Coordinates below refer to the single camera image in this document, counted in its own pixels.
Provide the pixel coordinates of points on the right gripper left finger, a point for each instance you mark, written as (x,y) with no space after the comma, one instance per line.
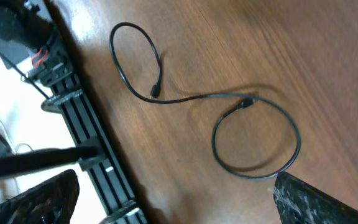
(52,201)

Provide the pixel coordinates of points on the black aluminium mounting rail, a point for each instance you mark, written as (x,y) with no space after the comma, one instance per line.
(54,69)

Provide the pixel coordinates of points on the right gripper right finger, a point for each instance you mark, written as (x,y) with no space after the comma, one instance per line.
(298,202)

